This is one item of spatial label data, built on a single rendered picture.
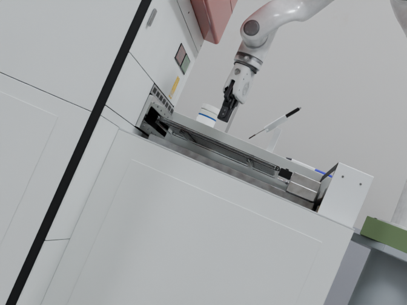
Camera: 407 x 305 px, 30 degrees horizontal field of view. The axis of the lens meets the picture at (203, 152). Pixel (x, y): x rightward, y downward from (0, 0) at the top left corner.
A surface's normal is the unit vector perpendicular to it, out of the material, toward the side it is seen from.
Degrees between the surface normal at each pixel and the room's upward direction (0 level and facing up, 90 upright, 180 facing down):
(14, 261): 90
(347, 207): 90
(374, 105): 90
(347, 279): 90
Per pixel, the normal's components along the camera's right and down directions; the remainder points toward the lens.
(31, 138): -0.08, -0.09
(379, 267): -0.68, -0.33
